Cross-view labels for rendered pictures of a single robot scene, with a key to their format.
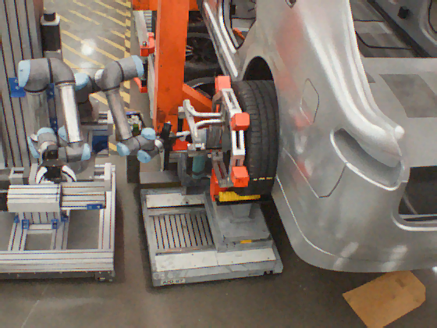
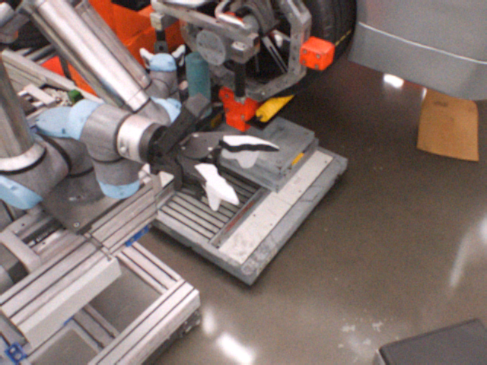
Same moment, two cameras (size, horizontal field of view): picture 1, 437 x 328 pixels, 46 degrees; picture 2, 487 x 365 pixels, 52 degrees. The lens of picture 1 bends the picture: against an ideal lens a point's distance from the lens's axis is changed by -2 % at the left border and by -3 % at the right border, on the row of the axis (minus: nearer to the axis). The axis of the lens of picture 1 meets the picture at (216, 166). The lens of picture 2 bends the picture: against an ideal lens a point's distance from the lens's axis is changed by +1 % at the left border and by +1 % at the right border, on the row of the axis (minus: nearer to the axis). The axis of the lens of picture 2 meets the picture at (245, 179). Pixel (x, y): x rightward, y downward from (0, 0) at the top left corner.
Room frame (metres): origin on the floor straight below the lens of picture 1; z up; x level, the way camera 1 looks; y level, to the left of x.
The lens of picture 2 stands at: (1.04, 0.96, 1.78)
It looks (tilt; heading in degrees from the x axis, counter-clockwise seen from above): 46 degrees down; 323
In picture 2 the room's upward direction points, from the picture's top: straight up
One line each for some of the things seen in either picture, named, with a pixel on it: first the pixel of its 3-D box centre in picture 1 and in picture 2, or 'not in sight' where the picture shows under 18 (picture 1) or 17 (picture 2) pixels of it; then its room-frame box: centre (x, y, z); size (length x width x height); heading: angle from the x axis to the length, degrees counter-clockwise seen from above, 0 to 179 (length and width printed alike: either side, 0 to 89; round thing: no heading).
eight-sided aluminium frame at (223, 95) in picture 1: (225, 139); (240, 26); (2.36, -0.03, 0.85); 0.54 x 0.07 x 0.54; 17
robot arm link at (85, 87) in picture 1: (79, 87); not in sight; (2.50, 0.85, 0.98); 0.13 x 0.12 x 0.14; 134
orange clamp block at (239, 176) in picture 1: (239, 176); (316, 54); (2.06, -0.13, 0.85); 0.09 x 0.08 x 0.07; 17
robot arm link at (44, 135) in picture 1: (46, 140); (104, 128); (1.71, 0.75, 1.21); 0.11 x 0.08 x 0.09; 27
